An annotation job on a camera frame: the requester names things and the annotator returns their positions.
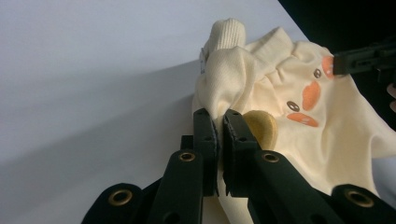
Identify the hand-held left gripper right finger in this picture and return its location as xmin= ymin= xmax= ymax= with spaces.
xmin=221 ymin=108 xmax=262 ymax=199

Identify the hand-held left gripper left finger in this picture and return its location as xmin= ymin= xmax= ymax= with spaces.
xmin=180 ymin=107 xmax=219 ymax=198

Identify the cream baby garment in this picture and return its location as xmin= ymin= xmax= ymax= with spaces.
xmin=191 ymin=18 xmax=396 ymax=224

